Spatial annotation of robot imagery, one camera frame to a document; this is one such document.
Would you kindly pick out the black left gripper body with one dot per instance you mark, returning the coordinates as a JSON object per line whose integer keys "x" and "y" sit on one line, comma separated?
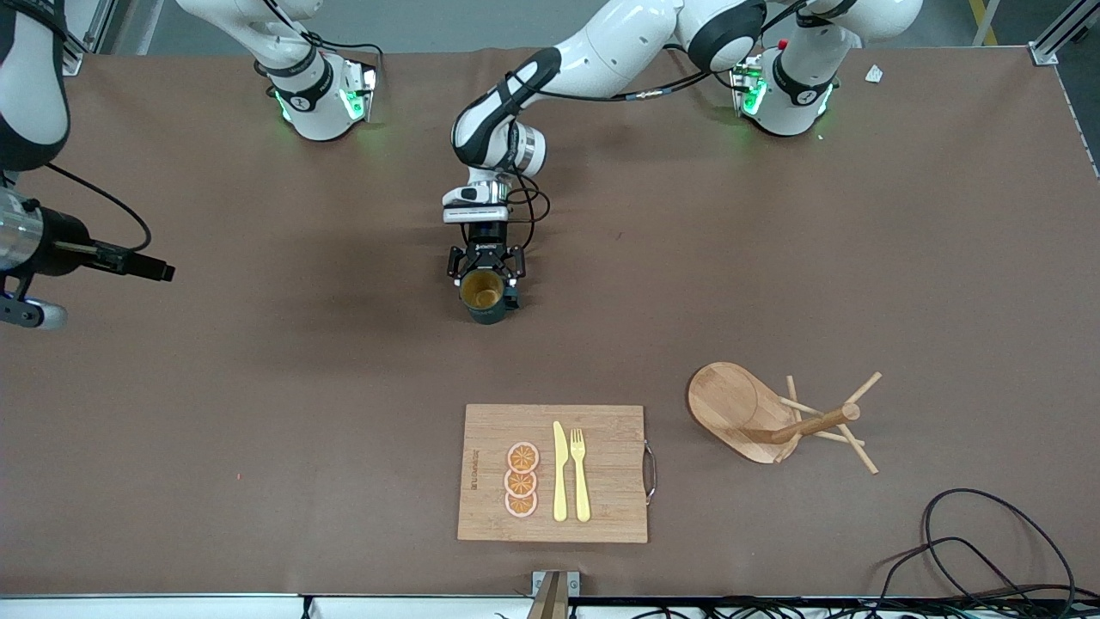
{"x": 486, "y": 236}

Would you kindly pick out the yellow plastic fork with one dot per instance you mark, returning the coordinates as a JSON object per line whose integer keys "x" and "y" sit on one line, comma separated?
{"x": 581, "y": 490}

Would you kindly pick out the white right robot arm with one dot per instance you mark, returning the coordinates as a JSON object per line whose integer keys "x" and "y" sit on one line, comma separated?
{"x": 26, "y": 77}

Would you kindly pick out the orange slice toy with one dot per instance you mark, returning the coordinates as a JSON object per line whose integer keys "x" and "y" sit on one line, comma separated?
{"x": 520, "y": 483}
{"x": 521, "y": 505}
{"x": 523, "y": 456}

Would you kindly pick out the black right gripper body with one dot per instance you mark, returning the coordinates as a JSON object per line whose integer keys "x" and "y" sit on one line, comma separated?
{"x": 60, "y": 241}

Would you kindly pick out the yellow plastic knife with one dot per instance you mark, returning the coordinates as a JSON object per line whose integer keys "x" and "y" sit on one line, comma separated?
{"x": 559, "y": 481}

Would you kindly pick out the small white paper scrap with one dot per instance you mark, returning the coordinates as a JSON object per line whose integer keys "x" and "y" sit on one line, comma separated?
{"x": 874, "y": 74}

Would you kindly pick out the wooden mug tree stand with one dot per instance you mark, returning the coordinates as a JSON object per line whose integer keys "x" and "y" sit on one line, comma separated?
{"x": 730, "y": 404}

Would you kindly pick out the aluminium frame profile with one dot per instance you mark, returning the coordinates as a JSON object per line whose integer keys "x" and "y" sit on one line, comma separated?
{"x": 1061, "y": 34}
{"x": 90, "y": 34}

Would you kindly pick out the metal bracket with wooden post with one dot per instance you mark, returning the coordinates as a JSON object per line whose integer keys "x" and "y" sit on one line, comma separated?
{"x": 550, "y": 602}

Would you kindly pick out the dark green mug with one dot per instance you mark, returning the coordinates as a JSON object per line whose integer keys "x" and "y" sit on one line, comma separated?
{"x": 481, "y": 292}

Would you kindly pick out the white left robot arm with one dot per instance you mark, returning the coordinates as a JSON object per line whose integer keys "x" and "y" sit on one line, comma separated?
{"x": 619, "y": 43}

